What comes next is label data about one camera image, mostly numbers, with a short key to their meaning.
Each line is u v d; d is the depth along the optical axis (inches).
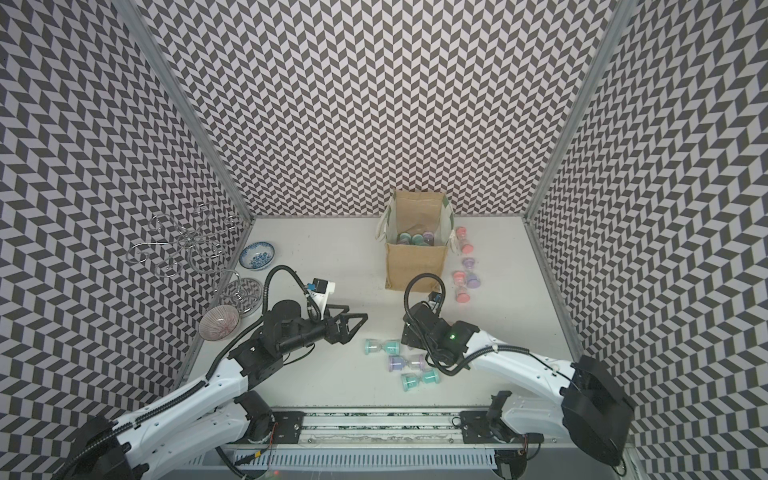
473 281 38.0
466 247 40.9
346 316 25.7
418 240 41.6
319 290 27.0
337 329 25.8
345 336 25.6
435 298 29.0
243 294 36.8
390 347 32.6
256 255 41.0
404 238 42.6
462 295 36.5
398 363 31.6
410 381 30.3
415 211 38.2
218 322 35.0
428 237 42.6
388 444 28.3
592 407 15.8
